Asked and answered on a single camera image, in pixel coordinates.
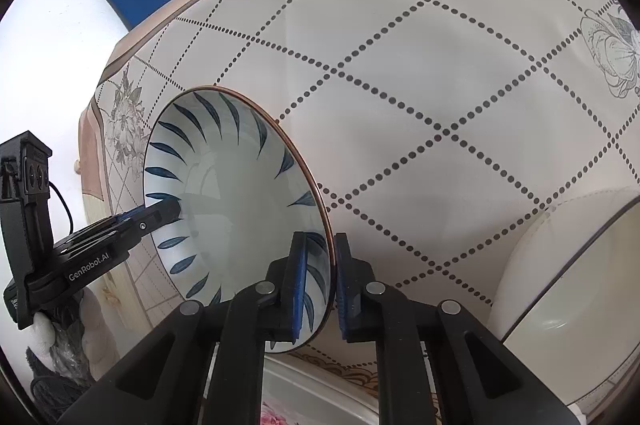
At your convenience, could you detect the blue leaf pattern plate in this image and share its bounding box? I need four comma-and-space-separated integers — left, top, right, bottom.
143, 86, 335, 353

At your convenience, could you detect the patterned tablecloth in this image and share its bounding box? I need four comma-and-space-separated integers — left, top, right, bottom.
82, 0, 639, 338

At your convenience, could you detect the white plate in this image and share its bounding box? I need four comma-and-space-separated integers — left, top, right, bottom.
487, 188, 639, 423

